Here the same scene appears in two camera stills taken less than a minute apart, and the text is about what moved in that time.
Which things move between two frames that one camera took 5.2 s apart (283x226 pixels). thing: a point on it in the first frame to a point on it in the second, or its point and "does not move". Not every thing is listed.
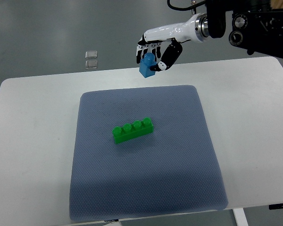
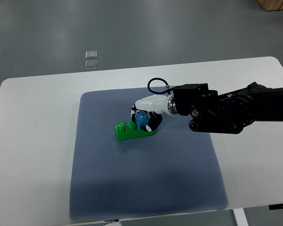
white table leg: x=240 y=216 does not move
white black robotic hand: x=172 y=36 to x=154 y=105
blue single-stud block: x=145 y=63 to x=141 y=119
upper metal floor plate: x=91 y=54 does not move
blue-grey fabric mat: x=143 y=151 does not move
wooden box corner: x=277 y=4 does not move
